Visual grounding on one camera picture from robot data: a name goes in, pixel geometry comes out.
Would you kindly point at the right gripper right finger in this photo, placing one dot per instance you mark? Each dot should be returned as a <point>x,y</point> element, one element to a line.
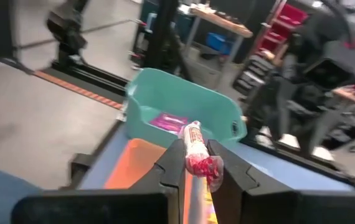
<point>274,208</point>

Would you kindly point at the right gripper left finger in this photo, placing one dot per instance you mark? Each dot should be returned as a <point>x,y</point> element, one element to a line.
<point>118,208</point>

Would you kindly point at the yellow Sour Patch packet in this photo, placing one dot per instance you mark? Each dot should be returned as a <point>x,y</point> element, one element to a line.
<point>211,210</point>

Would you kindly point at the purple Skittles packet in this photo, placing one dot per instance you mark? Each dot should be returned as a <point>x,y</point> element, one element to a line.
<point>168,123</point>

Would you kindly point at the Smarties candy roll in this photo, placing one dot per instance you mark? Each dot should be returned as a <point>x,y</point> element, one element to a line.
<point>196,146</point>

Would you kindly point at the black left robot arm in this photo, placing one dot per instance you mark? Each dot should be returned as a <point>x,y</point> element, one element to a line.
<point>289,102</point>

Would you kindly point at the orange plastic bin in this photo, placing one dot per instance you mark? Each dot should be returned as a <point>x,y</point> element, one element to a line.
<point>134,165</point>

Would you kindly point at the red shelf rack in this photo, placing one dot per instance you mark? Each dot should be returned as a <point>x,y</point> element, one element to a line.
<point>286,25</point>

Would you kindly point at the black drawer unit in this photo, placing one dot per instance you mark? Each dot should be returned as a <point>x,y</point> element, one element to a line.
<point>255,74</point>

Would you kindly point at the blue crate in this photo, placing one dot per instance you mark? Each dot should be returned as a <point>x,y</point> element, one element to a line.
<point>218,42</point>

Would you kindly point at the wooden top work table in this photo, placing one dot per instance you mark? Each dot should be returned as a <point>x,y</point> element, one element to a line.
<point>221,21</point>

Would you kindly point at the green plastic bin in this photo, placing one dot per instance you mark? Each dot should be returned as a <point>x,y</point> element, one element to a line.
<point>180,93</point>

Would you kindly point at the black pillar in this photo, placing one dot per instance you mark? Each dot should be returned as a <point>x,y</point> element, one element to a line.
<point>162,31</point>

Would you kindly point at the black table frame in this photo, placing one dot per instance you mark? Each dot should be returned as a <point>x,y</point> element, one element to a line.
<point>320,169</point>

